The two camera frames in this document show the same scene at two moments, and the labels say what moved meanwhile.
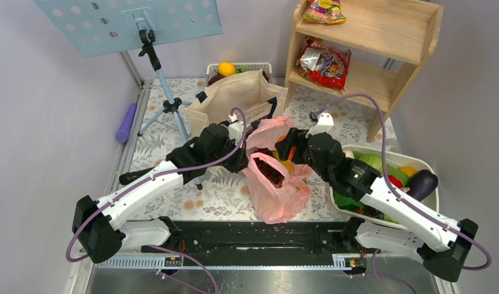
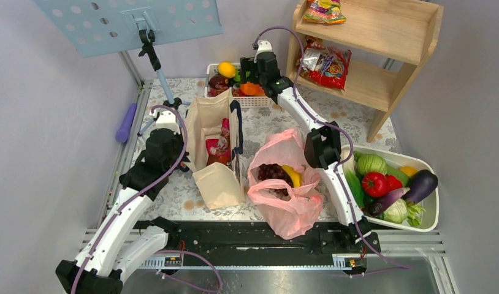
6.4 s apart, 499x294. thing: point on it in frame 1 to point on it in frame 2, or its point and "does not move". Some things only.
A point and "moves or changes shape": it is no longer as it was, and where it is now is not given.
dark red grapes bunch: (269, 173) to (270, 171)
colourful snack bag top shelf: (324, 11) does not move
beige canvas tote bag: (250, 89) to (220, 185)
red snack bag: (322, 65) does not move
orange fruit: (292, 150) to (253, 89)
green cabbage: (375, 161) does not move
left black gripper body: (233, 163) to (179, 145)
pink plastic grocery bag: (274, 204) moves or changes shape
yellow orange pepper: (409, 171) does not move
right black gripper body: (302, 154) to (247, 65)
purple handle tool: (122, 135) does not move
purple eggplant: (422, 184) does not move
